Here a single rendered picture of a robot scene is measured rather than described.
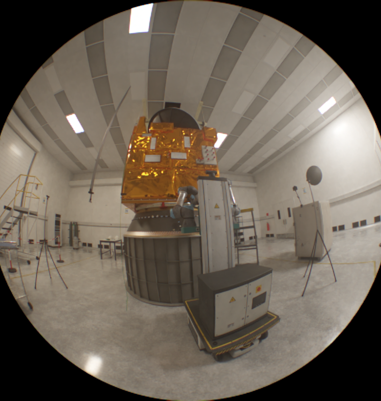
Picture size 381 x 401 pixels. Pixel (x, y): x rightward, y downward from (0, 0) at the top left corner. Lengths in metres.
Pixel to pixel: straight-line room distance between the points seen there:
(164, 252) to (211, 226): 0.97
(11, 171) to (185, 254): 7.79
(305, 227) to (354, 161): 4.88
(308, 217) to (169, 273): 3.46
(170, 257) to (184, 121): 3.25
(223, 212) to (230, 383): 1.63
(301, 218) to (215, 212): 3.00
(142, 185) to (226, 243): 1.73
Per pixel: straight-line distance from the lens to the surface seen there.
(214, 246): 1.25
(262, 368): 1.41
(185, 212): 1.30
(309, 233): 3.83
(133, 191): 2.36
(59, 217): 8.75
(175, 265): 1.98
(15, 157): 7.90
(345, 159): 7.70
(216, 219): 1.26
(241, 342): 1.17
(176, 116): 3.73
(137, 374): 1.41
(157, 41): 4.06
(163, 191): 2.28
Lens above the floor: 1.24
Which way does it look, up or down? 14 degrees up
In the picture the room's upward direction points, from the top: 3 degrees counter-clockwise
